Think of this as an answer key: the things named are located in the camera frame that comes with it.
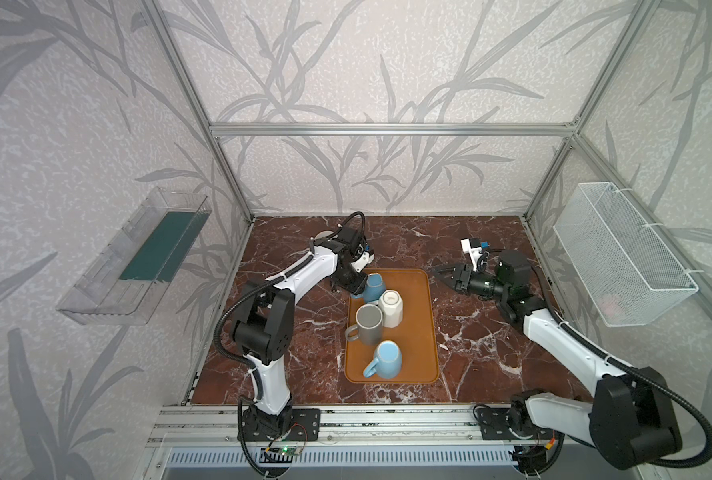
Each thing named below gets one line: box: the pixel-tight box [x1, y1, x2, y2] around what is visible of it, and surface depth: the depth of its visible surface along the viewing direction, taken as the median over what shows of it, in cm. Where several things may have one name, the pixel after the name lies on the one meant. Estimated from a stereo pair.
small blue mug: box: [351, 272, 386, 304], surface depth 91 cm
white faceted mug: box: [378, 289, 404, 328], surface depth 86 cm
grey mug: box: [345, 303, 383, 345], surface depth 84 cm
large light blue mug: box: [363, 340, 403, 379], surface depth 78 cm
